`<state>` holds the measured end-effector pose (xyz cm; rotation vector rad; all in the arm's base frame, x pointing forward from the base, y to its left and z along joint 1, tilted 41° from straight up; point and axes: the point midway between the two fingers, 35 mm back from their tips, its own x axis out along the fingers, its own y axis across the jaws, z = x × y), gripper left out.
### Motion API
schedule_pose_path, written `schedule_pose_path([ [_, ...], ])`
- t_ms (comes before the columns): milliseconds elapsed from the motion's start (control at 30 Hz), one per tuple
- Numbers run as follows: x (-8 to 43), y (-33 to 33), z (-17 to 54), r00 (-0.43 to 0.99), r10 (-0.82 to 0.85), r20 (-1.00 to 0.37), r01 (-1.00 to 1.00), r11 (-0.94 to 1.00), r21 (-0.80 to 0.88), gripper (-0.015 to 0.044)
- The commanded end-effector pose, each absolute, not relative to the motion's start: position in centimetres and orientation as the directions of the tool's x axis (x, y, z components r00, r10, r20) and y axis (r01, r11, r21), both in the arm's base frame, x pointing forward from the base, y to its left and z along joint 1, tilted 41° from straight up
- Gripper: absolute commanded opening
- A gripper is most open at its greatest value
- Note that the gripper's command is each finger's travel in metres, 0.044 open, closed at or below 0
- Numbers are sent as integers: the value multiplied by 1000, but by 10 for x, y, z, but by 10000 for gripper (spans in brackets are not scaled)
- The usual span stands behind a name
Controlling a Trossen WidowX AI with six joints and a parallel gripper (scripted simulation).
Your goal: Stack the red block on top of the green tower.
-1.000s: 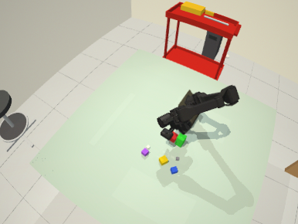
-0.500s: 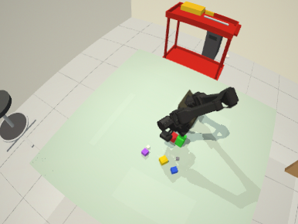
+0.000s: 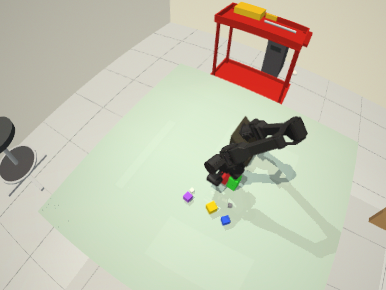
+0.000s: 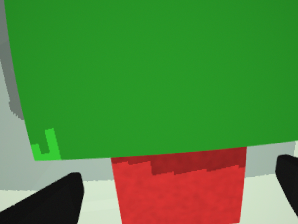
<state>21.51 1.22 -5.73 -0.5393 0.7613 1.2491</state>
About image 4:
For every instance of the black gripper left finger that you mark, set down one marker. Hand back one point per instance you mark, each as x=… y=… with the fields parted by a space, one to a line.
x=58 y=203

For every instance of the red block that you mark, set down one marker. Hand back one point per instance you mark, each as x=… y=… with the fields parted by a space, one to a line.
x=181 y=188

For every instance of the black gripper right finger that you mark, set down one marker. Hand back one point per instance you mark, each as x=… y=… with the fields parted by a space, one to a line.
x=286 y=171

